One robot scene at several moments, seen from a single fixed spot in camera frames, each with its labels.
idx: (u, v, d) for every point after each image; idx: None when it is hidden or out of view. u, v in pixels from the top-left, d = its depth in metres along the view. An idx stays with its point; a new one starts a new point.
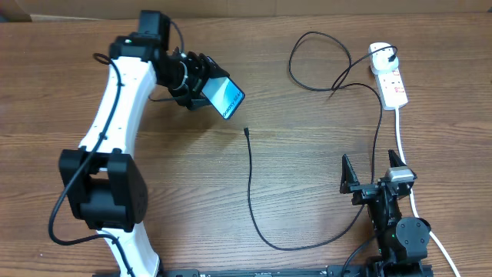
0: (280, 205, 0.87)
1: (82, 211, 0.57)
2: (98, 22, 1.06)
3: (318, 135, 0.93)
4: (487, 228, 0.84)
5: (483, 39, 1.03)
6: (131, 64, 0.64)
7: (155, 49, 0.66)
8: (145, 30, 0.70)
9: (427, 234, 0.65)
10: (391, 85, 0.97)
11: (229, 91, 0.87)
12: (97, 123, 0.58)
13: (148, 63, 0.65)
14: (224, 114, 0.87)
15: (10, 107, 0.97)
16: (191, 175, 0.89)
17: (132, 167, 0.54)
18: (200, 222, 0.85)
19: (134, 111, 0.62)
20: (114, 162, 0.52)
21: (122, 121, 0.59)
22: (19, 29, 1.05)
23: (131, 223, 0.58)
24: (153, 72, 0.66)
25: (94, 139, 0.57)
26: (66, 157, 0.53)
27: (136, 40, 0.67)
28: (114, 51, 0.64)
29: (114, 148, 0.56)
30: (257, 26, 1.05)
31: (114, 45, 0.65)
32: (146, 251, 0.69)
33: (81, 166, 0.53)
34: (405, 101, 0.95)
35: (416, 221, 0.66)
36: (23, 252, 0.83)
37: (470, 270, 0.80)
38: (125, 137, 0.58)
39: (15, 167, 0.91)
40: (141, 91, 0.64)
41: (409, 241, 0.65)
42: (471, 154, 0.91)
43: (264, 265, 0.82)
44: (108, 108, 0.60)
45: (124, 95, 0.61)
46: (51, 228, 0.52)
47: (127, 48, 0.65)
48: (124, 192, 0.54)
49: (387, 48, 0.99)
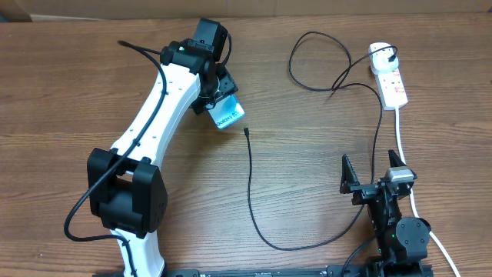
0: (280, 205, 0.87)
1: (101, 210, 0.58)
2: (98, 22, 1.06)
3: (318, 135, 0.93)
4: (487, 228, 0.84)
5: (483, 39, 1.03)
6: (181, 74, 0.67)
7: (205, 62, 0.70)
8: (201, 39, 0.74)
9: (427, 234, 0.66)
10: (391, 85, 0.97)
11: (231, 105, 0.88)
12: (134, 128, 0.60)
13: (197, 75, 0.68)
14: (218, 123, 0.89)
15: (10, 107, 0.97)
16: (191, 175, 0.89)
17: (158, 178, 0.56)
18: (201, 222, 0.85)
19: (171, 121, 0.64)
20: (141, 170, 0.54)
21: (158, 131, 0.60)
22: (19, 28, 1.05)
23: (145, 231, 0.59)
24: (197, 85, 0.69)
25: (128, 141, 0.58)
26: (97, 155, 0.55)
27: (190, 48, 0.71)
28: (166, 56, 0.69)
29: (144, 157, 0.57)
30: (257, 26, 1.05)
31: (168, 49, 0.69)
32: (154, 255, 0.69)
33: (111, 168, 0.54)
34: (405, 101, 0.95)
35: (416, 221, 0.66)
36: (23, 253, 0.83)
37: (470, 270, 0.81)
38: (157, 147, 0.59)
39: (15, 167, 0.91)
40: (182, 103, 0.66)
41: (409, 241, 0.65)
42: (470, 154, 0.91)
43: (264, 265, 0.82)
44: (149, 114, 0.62)
45: (166, 104, 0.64)
46: (68, 221, 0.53)
47: (180, 56, 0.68)
48: (144, 200, 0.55)
49: (387, 48, 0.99)
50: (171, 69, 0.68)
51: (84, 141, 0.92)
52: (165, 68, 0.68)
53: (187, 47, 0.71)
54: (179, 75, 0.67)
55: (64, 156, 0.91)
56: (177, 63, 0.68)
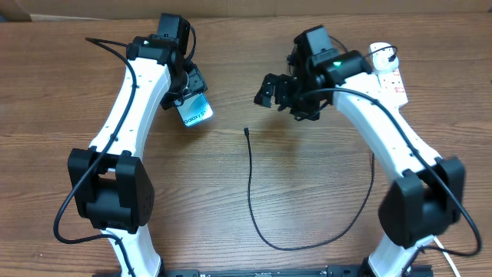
0: (280, 205, 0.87)
1: (88, 210, 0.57)
2: (98, 21, 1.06)
3: (319, 135, 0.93)
4: (487, 228, 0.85)
5: (483, 39, 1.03)
6: (148, 66, 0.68)
7: (172, 53, 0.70)
8: (164, 33, 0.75)
9: (320, 31, 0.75)
10: (392, 85, 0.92)
11: (200, 104, 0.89)
12: (110, 124, 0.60)
13: (164, 65, 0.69)
14: (185, 121, 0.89)
15: (10, 107, 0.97)
16: (191, 175, 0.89)
17: (141, 169, 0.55)
18: (201, 222, 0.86)
19: (146, 114, 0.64)
20: (124, 165, 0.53)
21: (134, 125, 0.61)
22: (19, 28, 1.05)
23: (135, 225, 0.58)
24: (167, 76, 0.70)
25: (105, 138, 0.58)
26: (76, 155, 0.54)
27: (155, 41, 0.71)
28: (132, 51, 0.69)
29: (124, 151, 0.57)
30: (257, 26, 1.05)
31: (134, 45, 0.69)
32: (148, 251, 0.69)
33: (91, 166, 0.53)
34: (406, 101, 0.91)
35: (317, 31, 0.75)
36: (22, 253, 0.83)
37: (470, 270, 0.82)
38: (135, 140, 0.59)
39: (15, 167, 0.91)
40: (154, 94, 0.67)
41: (321, 48, 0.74)
42: (471, 154, 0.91)
43: (265, 265, 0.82)
44: (123, 108, 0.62)
45: (138, 98, 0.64)
46: (57, 227, 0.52)
47: (144, 50, 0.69)
48: (129, 194, 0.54)
49: (388, 48, 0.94)
50: (139, 63, 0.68)
51: (84, 141, 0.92)
52: (132, 63, 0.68)
53: (152, 40, 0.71)
54: (148, 68, 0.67)
55: (64, 156, 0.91)
56: (144, 58, 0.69)
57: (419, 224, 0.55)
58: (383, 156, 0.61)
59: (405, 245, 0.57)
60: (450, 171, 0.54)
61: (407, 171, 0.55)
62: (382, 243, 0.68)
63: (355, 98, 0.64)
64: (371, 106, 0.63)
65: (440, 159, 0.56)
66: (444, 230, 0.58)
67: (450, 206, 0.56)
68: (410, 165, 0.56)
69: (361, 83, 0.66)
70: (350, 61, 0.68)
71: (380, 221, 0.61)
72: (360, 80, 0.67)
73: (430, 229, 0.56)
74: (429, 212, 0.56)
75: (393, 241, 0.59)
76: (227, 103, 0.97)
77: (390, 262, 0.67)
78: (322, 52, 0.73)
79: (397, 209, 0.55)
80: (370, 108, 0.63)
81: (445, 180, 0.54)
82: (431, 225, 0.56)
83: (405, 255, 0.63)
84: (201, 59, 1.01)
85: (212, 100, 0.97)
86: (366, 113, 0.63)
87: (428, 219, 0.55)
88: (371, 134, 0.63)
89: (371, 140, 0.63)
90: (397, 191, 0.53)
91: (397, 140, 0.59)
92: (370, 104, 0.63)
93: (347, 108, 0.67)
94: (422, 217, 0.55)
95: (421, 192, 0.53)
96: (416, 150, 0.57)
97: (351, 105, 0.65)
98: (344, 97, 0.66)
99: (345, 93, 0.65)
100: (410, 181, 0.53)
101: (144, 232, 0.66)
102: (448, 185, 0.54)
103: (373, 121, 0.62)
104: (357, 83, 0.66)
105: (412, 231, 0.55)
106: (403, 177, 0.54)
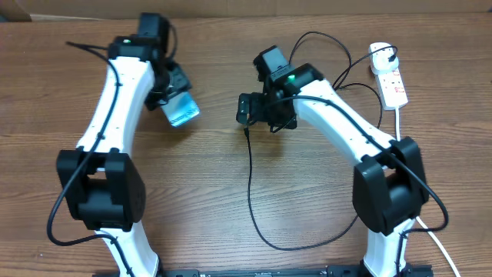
0: (280, 205, 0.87)
1: (80, 211, 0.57)
2: (98, 21, 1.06)
3: (318, 135, 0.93)
4: (487, 228, 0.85)
5: (483, 39, 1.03)
6: (131, 65, 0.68)
7: (154, 50, 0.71)
8: (145, 31, 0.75)
9: (273, 51, 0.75)
10: (391, 85, 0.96)
11: (187, 104, 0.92)
12: (95, 123, 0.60)
13: (147, 62, 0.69)
14: (173, 121, 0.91)
15: (10, 107, 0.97)
16: (191, 175, 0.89)
17: (131, 165, 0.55)
18: (201, 222, 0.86)
19: (131, 111, 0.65)
20: (111, 162, 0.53)
21: (121, 122, 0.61)
22: (19, 28, 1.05)
23: (130, 222, 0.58)
24: (150, 72, 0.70)
25: (92, 138, 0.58)
26: (64, 158, 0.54)
27: (136, 40, 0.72)
28: (114, 50, 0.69)
29: (111, 148, 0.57)
30: (257, 25, 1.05)
31: (114, 45, 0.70)
32: (144, 250, 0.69)
33: (80, 166, 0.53)
34: (405, 101, 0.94)
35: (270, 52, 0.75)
36: (23, 253, 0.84)
37: (470, 270, 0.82)
38: (122, 137, 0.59)
39: (15, 167, 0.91)
40: (137, 91, 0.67)
41: (277, 65, 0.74)
42: (471, 154, 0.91)
43: (264, 265, 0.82)
44: (108, 107, 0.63)
45: (123, 95, 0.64)
46: (50, 229, 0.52)
47: (126, 48, 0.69)
48: (120, 191, 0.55)
49: (387, 48, 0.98)
50: (122, 62, 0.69)
51: None
52: (114, 62, 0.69)
53: (134, 38, 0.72)
54: (131, 66, 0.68)
55: None
56: (125, 56, 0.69)
57: (389, 205, 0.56)
58: (347, 150, 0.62)
59: (380, 230, 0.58)
60: (406, 150, 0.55)
61: (366, 157, 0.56)
62: (371, 238, 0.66)
63: (311, 102, 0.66)
64: (327, 107, 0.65)
65: (395, 140, 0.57)
66: (417, 210, 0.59)
67: (415, 185, 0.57)
68: (369, 151, 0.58)
69: (317, 89, 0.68)
70: (303, 75, 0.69)
71: (357, 211, 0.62)
72: (313, 87, 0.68)
73: (402, 210, 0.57)
74: (395, 193, 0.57)
75: (372, 229, 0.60)
76: (227, 103, 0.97)
77: (381, 257, 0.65)
78: (278, 69, 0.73)
79: (365, 195, 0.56)
80: (326, 109, 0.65)
81: (403, 160, 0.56)
82: (401, 205, 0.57)
83: (389, 245, 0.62)
84: (201, 59, 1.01)
85: (211, 100, 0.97)
86: (324, 112, 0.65)
87: (397, 199, 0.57)
88: (333, 133, 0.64)
89: (334, 138, 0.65)
90: (360, 176, 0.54)
91: (353, 131, 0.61)
92: (325, 106, 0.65)
93: (309, 115, 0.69)
94: (390, 198, 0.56)
95: (382, 174, 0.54)
96: (370, 136, 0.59)
97: (310, 111, 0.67)
98: (303, 105, 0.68)
99: (301, 100, 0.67)
100: (370, 166, 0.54)
101: (138, 229, 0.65)
102: (407, 164, 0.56)
103: (331, 118, 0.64)
104: (311, 88, 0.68)
105: (384, 214, 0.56)
106: (363, 161, 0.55)
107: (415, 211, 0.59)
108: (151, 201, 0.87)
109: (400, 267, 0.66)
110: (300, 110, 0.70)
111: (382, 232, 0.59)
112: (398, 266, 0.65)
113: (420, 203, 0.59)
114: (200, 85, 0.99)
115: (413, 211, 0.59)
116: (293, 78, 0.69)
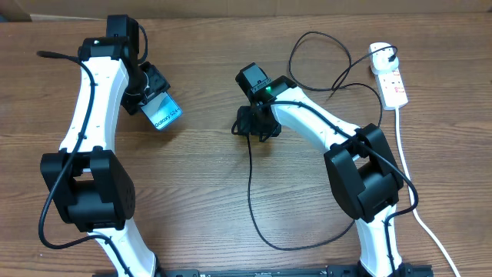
0: (280, 205, 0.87)
1: (71, 214, 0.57)
2: (98, 22, 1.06)
3: None
4: (487, 228, 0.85)
5: (483, 39, 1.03)
6: (103, 64, 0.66)
7: (124, 48, 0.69)
8: (114, 33, 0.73)
9: (253, 68, 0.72)
10: (391, 85, 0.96)
11: (168, 105, 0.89)
12: (75, 125, 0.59)
13: (119, 61, 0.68)
14: (157, 123, 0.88)
15: (10, 107, 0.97)
16: (191, 176, 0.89)
17: (115, 161, 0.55)
18: (201, 222, 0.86)
19: (110, 108, 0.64)
20: (96, 160, 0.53)
21: (101, 121, 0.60)
22: (19, 28, 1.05)
23: (122, 220, 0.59)
24: (124, 71, 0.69)
25: (74, 139, 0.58)
26: (47, 161, 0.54)
27: (105, 40, 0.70)
28: (84, 53, 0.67)
29: (94, 146, 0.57)
30: (257, 26, 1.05)
31: (84, 46, 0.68)
32: (141, 249, 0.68)
33: (64, 168, 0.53)
34: (405, 101, 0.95)
35: (252, 69, 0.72)
36: (23, 253, 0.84)
37: (470, 270, 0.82)
38: (104, 135, 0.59)
39: (15, 167, 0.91)
40: (114, 89, 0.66)
41: (257, 80, 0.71)
42: (471, 154, 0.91)
43: (264, 265, 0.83)
44: (85, 108, 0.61)
45: (100, 95, 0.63)
46: (41, 232, 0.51)
47: (96, 48, 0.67)
48: (108, 189, 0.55)
49: (387, 48, 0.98)
50: (94, 62, 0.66)
51: None
52: (88, 64, 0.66)
53: (102, 39, 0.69)
54: (104, 65, 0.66)
55: None
56: (96, 56, 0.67)
57: (363, 190, 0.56)
58: (320, 144, 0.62)
59: (357, 216, 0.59)
60: (370, 135, 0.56)
61: (334, 145, 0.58)
62: (360, 232, 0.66)
63: (286, 105, 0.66)
64: (299, 109, 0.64)
65: (360, 128, 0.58)
66: (393, 194, 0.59)
67: (387, 168, 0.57)
68: (337, 140, 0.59)
69: (290, 95, 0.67)
70: (280, 86, 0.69)
71: (337, 200, 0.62)
72: (287, 94, 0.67)
73: (377, 195, 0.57)
74: (367, 178, 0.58)
75: (353, 217, 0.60)
76: (227, 103, 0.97)
77: (373, 253, 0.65)
78: (258, 84, 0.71)
79: (337, 181, 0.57)
80: (298, 111, 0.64)
81: (369, 145, 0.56)
82: (376, 189, 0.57)
83: (375, 234, 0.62)
84: (201, 59, 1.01)
85: (211, 101, 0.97)
86: (296, 114, 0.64)
87: (370, 184, 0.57)
88: (307, 131, 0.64)
89: (309, 136, 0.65)
90: (330, 163, 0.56)
91: (322, 125, 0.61)
92: (297, 108, 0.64)
93: (286, 118, 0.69)
94: (363, 183, 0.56)
95: (350, 159, 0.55)
96: (337, 127, 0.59)
97: (285, 114, 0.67)
98: (278, 110, 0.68)
99: (277, 105, 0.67)
100: (337, 152, 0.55)
101: (131, 228, 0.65)
102: (373, 149, 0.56)
103: (303, 118, 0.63)
104: (285, 95, 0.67)
105: (360, 199, 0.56)
106: (331, 149, 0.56)
107: (392, 195, 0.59)
108: (151, 201, 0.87)
109: (394, 265, 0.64)
110: (277, 115, 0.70)
111: (363, 218, 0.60)
112: (391, 261, 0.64)
113: (396, 188, 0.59)
114: (200, 85, 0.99)
115: (390, 195, 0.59)
116: (270, 89, 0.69)
